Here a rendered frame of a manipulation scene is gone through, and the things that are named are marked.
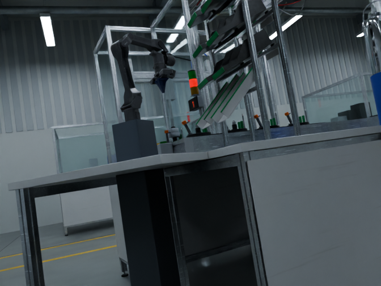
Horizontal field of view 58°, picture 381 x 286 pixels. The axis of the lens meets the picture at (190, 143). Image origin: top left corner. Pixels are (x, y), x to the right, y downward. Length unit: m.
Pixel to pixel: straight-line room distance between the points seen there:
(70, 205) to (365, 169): 5.75
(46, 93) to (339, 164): 9.17
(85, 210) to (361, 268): 5.70
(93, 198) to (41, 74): 4.63
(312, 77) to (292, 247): 11.81
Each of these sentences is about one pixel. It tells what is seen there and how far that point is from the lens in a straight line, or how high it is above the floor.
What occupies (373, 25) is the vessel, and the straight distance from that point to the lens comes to 2.02.
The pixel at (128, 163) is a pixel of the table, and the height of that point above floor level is 0.85.
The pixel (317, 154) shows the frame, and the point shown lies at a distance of 1.34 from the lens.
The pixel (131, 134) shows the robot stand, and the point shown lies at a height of 1.00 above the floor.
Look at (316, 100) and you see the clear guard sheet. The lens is 7.50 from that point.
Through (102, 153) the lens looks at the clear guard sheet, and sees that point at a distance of 6.75.
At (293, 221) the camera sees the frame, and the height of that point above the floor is 0.57.
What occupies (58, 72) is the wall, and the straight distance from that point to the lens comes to 10.24.
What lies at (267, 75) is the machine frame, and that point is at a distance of 3.09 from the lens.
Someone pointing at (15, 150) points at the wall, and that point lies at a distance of 9.90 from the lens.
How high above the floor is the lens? 0.80
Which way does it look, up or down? 5 degrees up
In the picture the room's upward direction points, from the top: 9 degrees counter-clockwise
